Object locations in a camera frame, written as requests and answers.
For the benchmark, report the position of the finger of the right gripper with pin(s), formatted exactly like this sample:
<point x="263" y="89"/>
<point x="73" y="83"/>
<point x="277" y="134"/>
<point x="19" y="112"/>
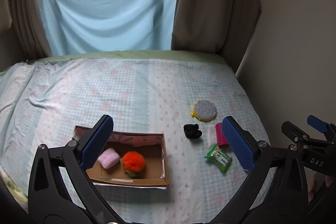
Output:
<point x="321" y="126"/>
<point x="294" y="133"/>

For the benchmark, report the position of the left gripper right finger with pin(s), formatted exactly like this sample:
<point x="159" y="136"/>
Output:
<point x="274" y="189"/>

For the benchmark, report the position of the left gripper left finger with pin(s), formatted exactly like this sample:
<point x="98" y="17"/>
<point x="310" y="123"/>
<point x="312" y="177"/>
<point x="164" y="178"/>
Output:
<point x="60" y="190"/>

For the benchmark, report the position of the green tissue packet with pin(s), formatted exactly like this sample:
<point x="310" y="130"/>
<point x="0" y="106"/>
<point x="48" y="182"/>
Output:
<point x="219" y="157"/>

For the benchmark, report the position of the magenta and white cloth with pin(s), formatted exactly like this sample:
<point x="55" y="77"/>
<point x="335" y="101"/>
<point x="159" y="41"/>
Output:
<point x="216" y="136"/>

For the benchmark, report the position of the orange pompom toy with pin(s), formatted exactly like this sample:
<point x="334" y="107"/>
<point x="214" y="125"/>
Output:
<point x="133" y="163"/>

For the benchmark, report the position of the silver yellow scrub sponge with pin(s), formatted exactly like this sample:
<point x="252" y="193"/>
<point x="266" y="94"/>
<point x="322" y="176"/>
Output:
<point x="204" y="111"/>

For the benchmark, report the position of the black fuzzy sock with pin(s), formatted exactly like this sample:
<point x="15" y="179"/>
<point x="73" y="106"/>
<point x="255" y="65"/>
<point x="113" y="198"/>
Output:
<point x="192" y="131"/>

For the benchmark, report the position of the person's right hand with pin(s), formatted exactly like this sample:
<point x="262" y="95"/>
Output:
<point x="315" y="182"/>

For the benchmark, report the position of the cardboard box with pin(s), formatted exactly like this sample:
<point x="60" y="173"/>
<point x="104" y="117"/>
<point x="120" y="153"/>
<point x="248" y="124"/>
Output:
<point x="151" y="146"/>

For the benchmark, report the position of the floral checkered bed sheet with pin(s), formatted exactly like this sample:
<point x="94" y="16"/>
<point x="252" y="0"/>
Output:
<point x="44" y="101"/>

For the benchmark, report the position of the green mattress cover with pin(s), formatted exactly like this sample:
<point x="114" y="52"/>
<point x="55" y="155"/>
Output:
<point x="142" y="54"/>

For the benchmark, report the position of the left brown curtain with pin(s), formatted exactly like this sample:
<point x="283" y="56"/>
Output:
<point x="27" y="23"/>

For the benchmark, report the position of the brown curtain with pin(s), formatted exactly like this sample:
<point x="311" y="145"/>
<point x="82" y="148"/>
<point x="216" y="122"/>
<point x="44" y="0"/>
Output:
<point x="222" y="27"/>
<point x="27" y="23"/>

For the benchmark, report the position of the light blue hanging sheet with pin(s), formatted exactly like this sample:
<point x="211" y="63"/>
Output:
<point x="87" y="26"/>

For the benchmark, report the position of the right brown curtain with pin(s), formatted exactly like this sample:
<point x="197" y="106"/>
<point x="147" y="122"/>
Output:
<point x="222" y="27"/>

